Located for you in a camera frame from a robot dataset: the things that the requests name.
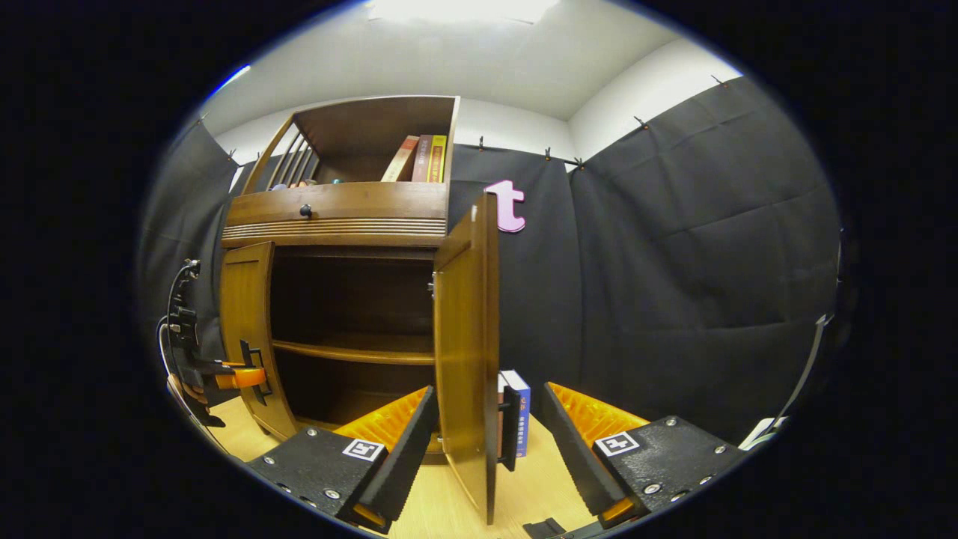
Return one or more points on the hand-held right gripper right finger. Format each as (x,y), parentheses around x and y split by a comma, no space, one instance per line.
(576,464)

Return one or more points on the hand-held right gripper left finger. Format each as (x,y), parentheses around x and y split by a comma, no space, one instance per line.
(400,464)

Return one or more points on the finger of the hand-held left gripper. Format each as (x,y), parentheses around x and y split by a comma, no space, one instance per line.
(243,378)

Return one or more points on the wooden cabinet door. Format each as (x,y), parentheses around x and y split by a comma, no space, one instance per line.
(243,314)
(464,337)

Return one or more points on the wooden double-door shoe cabinet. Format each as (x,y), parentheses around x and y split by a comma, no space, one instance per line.
(337,202)

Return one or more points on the blue book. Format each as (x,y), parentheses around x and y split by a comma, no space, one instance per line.
(522,419)

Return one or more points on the wooden inner shelf board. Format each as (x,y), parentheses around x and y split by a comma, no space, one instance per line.
(359,350)

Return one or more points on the ceiling light panel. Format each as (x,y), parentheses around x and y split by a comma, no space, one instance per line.
(230,78)

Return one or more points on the orange tan book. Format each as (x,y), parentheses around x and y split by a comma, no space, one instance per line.
(400,159)

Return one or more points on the maroon book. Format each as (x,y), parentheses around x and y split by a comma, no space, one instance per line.
(422,159)

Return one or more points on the yellow book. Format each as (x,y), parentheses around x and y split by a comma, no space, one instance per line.
(438,159)

